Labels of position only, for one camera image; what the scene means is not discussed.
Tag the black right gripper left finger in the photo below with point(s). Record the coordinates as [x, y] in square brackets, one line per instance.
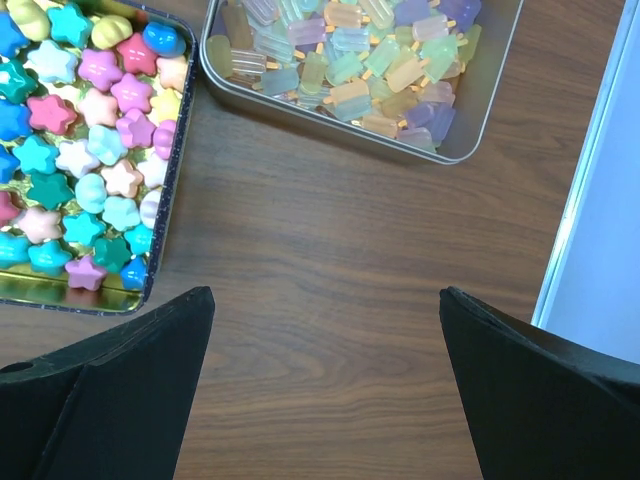
[112, 406]

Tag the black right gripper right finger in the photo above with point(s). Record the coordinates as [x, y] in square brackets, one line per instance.
[539, 406]

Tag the star candy tin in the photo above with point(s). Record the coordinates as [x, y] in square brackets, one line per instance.
[96, 99]

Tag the silver popsicle candy tin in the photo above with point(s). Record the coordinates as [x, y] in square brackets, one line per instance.
[414, 78]

